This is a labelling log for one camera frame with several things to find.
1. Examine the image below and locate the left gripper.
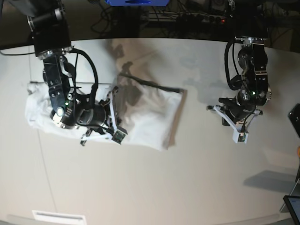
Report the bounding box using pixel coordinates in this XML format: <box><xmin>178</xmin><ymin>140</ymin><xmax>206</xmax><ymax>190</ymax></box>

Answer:
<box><xmin>216</xmin><ymin>97</ymin><xmax>263</xmax><ymax>124</ymax></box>

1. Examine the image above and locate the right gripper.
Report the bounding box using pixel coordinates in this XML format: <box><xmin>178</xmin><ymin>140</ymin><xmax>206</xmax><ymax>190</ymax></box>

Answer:
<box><xmin>79</xmin><ymin>86</ymin><xmax>122</xmax><ymax>146</ymax></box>

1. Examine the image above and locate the white T-shirt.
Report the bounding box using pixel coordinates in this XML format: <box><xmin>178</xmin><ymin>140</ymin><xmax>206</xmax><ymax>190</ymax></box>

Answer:
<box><xmin>25</xmin><ymin>73</ymin><xmax>184</xmax><ymax>151</ymax></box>

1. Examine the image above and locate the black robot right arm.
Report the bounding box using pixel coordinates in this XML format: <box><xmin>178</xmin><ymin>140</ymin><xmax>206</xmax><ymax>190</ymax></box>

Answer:
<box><xmin>9</xmin><ymin>0</ymin><xmax>127</xmax><ymax>146</ymax></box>

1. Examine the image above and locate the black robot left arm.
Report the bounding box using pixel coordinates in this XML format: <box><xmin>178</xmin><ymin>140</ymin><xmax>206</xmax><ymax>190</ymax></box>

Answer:
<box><xmin>218</xmin><ymin>0</ymin><xmax>271</xmax><ymax>124</ymax></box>

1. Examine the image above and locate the black phone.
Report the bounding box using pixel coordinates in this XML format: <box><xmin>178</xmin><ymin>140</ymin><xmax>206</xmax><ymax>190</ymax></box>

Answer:
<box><xmin>288</xmin><ymin>103</ymin><xmax>300</xmax><ymax>137</ymax></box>

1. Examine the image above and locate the black power strip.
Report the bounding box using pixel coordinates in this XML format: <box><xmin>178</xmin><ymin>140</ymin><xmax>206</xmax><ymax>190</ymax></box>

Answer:
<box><xmin>180</xmin><ymin>13</ymin><xmax>227</xmax><ymax>24</ymax></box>

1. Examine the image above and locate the black tablet screen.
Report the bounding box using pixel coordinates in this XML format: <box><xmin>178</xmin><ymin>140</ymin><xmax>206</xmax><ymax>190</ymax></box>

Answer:
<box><xmin>283</xmin><ymin>195</ymin><xmax>300</xmax><ymax>225</ymax></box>

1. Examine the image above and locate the blue box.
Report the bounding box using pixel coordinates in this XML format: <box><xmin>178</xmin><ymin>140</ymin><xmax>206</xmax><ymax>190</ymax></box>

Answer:
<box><xmin>105</xmin><ymin>0</ymin><xmax>169</xmax><ymax>7</ymax></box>

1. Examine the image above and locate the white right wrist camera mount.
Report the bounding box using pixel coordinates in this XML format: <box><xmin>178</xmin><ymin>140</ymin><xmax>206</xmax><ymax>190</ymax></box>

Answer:
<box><xmin>77</xmin><ymin>86</ymin><xmax>128</xmax><ymax>146</ymax></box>

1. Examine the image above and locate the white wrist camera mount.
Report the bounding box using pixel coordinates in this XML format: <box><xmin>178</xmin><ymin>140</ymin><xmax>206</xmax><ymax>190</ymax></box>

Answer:
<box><xmin>206</xmin><ymin>105</ymin><xmax>263</xmax><ymax>143</ymax></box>
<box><xmin>77</xmin><ymin>86</ymin><xmax>128</xmax><ymax>146</ymax></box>

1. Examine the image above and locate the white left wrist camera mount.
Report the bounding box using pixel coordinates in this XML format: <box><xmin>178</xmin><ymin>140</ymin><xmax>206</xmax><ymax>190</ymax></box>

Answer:
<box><xmin>206</xmin><ymin>105</ymin><xmax>263</xmax><ymax>143</ymax></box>

